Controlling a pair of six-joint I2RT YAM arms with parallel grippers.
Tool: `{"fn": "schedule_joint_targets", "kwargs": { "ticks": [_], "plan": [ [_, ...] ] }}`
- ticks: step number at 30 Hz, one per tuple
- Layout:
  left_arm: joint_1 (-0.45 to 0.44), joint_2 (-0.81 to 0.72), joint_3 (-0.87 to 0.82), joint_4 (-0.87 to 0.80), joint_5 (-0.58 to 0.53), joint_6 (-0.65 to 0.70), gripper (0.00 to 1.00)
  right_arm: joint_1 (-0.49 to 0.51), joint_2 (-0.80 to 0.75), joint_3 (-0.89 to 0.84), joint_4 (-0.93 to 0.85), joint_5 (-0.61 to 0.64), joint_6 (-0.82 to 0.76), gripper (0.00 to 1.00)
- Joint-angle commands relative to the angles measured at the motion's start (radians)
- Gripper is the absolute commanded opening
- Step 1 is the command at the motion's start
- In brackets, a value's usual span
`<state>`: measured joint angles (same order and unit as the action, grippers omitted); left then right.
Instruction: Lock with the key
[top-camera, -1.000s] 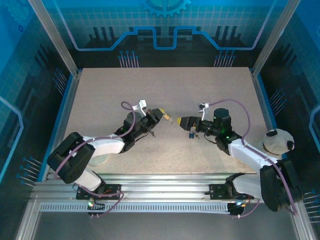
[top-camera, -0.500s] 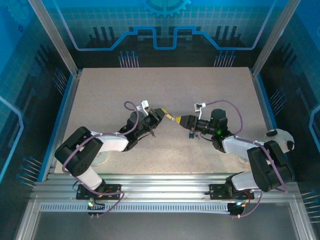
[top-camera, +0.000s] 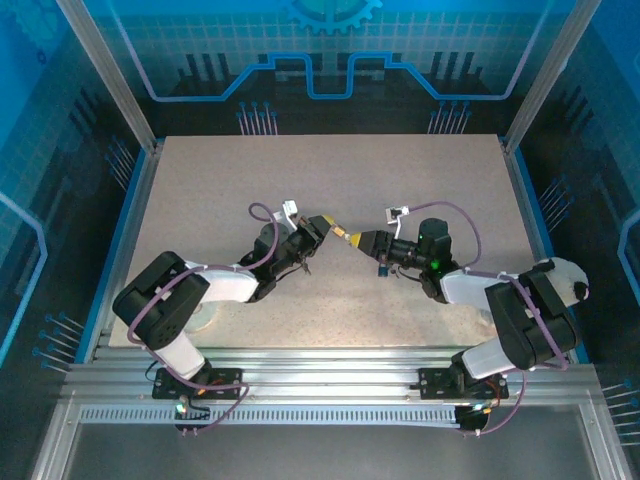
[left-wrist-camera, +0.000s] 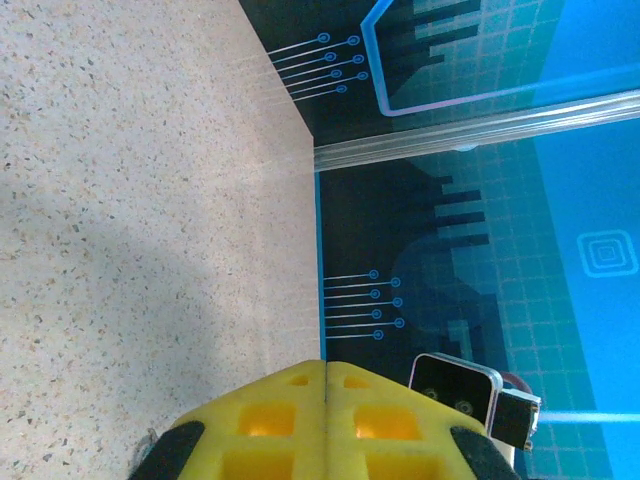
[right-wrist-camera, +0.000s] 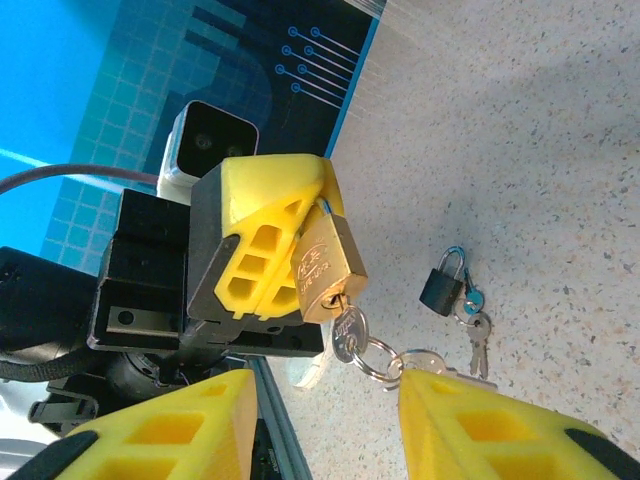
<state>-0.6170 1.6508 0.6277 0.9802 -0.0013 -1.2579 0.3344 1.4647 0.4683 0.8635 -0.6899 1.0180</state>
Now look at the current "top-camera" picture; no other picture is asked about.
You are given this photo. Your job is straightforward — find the blue table edge strip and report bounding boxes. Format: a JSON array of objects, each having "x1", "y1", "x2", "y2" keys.
[
  {"x1": 74, "y1": 149, "x2": 151, "y2": 364},
  {"x1": 512, "y1": 149, "x2": 589, "y2": 364}
]

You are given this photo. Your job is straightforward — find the white plush dog toy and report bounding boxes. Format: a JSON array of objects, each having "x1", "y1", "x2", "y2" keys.
[{"x1": 532, "y1": 257, "x2": 591, "y2": 306}]

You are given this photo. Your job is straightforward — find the black controller box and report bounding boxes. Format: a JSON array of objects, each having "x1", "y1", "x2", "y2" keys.
[
  {"x1": 455, "y1": 404, "x2": 490, "y2": 437},
  {"x1": 172, "y1": 394, "x2": 211, "y2": 437}
]

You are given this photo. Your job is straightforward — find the grey metal panel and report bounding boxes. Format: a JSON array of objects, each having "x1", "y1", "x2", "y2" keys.
[{"x1": 62, "y1": 424, "x2": 601, "y2": 480}]

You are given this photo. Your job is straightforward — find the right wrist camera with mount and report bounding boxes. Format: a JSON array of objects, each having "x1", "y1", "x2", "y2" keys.
[{"x1": 383, "y1": 204, "x2": 412, "y2": 240}]

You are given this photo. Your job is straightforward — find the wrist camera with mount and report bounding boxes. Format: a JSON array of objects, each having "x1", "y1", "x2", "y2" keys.
[
  {"x1": 272, "y1": 200, "x2": 301, "y2": 226},
  {"x1": 383, "y1": 204, "x2": 412, "y2": 240}
]

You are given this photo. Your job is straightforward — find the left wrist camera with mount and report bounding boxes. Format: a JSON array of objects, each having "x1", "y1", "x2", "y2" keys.
[{"x1": 272, "y1": 200, "x2": 301, "y2": 226}]

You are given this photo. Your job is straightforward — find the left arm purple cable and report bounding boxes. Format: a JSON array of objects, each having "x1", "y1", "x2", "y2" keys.
[{"x1": 127, "y1": 202, "x2": 280, "y2": 437}]

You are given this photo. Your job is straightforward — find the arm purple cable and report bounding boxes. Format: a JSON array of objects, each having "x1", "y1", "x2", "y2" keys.
[
  {"x1": 407, "y1": 200, "x2": 571, "y2": 439},
  {"x1": 127, "y1": 202, "x2": 280, "y2": 437}
]

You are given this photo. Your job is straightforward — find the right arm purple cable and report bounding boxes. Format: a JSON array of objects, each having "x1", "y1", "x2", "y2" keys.
[{"x1": 407, "y1": 200, "x2": 571, "y2": 439}]

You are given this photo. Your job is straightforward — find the aluminium table side rail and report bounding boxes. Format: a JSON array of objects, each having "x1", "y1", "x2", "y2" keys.
[
  {"x1": 502, "y1": 142, "x2": 571, "y2": 361},
  {"x1": 89, "y1": 142, "x2": 164, "y2": 361}
]

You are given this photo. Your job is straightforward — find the aluminium mounting rail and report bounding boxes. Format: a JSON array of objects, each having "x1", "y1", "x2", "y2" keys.
[{"x1": 62, "y1": 345, "x2": 604, "y2": 407}]

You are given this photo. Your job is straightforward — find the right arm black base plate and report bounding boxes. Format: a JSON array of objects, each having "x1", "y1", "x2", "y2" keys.
[{"x1": 417, "y1": 367, "x2": 510, "y2": 401}]

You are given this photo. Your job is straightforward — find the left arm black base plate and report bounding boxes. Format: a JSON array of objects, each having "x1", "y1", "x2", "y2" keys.
[{"x1": 152, "y1": 367, "x2": 245, "y2": 401}]

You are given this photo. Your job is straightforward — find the slotted grey cable duct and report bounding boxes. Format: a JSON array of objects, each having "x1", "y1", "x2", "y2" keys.
[{"x1": 78, "y1": 405, "x2": 464, "y2": 427}]

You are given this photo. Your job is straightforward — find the aluminium frame post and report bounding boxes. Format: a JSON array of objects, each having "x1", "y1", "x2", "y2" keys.
[
  {"x1": 53, "y1": 0, "x2": 164, "y2": 154},
  {"x1": 503, "y1": 0, "x2": 604, "y2": 154}
]

